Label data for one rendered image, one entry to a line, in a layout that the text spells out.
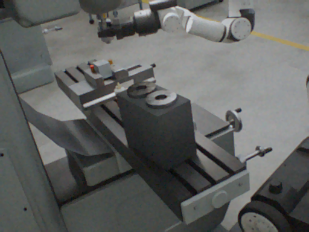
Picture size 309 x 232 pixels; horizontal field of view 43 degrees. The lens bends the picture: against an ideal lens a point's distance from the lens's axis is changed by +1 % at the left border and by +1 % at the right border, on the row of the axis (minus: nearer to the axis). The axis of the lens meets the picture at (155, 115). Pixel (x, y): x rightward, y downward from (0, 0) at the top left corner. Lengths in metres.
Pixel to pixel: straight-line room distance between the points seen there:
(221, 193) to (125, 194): 0.55
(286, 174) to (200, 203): 0.64
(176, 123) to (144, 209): 0.64
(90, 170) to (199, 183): 0.49
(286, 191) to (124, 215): 0.63
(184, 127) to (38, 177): 0.51
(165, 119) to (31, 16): 0.49
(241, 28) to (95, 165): 0.72
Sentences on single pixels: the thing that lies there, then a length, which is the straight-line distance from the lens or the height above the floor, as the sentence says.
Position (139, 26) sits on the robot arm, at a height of 1.24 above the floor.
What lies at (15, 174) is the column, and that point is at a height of 0.95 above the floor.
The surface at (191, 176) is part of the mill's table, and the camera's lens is 1.11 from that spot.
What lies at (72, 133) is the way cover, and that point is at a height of 0.88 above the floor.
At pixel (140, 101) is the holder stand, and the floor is 1.11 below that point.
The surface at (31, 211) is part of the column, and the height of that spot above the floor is 0.80.
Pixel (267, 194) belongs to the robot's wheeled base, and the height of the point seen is 0.61.
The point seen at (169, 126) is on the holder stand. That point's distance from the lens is 1.07.
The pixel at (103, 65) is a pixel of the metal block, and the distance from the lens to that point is 1.58.
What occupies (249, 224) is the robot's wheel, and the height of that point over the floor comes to 0.48.
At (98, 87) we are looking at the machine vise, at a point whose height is 1.00.
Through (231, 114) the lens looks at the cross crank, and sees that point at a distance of 1.89.
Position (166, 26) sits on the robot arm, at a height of 1.22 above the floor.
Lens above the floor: 1.62
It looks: 29 degrees down
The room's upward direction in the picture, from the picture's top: 10 degrees counter-clockwise
